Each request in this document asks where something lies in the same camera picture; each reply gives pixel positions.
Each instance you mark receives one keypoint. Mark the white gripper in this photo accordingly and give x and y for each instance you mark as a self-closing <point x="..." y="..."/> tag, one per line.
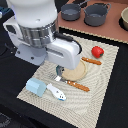
<point x="63" y="51"/>

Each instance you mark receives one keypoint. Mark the red toy tomato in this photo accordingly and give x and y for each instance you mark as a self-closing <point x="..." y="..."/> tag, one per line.
<point x="97" y="51"/>

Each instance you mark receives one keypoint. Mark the white toy fish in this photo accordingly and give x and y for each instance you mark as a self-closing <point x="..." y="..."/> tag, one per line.
<point x="56" y="92"/>

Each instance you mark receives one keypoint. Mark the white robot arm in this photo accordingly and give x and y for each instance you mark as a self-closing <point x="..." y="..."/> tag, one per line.
<point x="33" y="29"/>

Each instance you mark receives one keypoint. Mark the beige round plate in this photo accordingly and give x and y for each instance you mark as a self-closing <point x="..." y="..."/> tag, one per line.
<point x="78" y="73"/>

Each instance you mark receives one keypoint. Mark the small grey pot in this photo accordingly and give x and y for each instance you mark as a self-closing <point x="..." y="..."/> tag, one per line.
<point x="71" y="12"/>

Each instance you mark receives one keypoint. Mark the woven beige placemat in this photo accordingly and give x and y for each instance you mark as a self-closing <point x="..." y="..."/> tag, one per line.
<point x="80" y="108"/>

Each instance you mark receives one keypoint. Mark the large grey pot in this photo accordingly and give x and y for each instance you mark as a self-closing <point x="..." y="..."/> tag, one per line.
<point x="95" y="15"/>

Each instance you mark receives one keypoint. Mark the beige bowl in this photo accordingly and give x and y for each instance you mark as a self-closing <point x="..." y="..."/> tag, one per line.
<point x="124" y="16"/>

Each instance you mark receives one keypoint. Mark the wooden handled knife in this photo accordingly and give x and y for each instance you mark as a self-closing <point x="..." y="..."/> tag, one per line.
<point x="91" y="61"/>

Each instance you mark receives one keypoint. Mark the wooden handled fork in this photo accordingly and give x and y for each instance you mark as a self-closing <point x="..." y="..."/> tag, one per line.
<point x="71" y="83"/>

